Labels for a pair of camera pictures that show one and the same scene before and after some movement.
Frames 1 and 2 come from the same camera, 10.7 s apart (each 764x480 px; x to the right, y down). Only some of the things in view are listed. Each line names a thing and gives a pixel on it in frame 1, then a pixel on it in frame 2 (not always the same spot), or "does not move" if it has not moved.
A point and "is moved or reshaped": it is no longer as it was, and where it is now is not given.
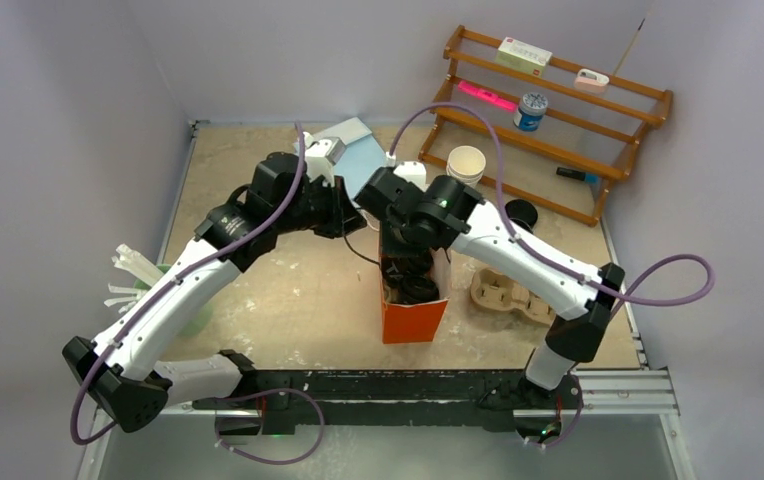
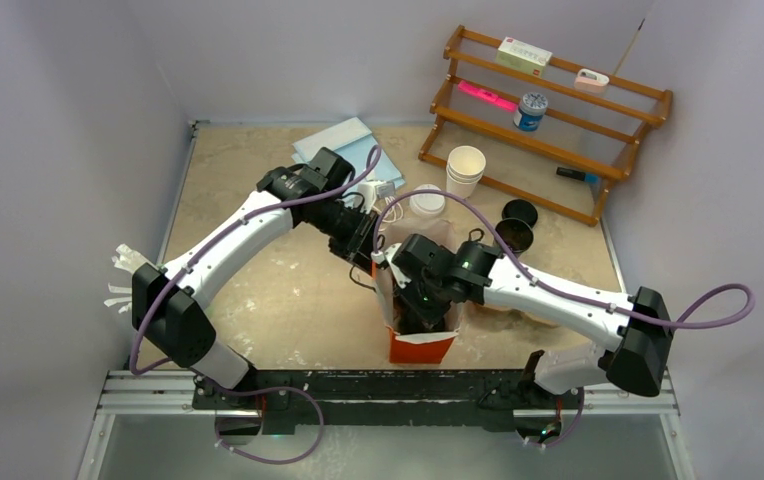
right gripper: x=400 y=245 → x=426 y=319
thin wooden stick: x=628 y=50 does not move
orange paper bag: x=406 y=322 is moved or reshaped
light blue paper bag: x=363 y=154 does not move
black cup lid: x=522 y=212 does not move
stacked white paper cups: x=466 y=163 does not move
